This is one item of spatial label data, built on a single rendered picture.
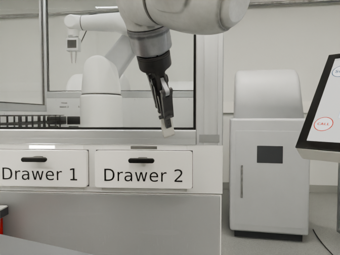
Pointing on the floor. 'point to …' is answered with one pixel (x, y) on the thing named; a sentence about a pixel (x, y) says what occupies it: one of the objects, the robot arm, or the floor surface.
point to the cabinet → (116, 221)
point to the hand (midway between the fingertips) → (166, 125)
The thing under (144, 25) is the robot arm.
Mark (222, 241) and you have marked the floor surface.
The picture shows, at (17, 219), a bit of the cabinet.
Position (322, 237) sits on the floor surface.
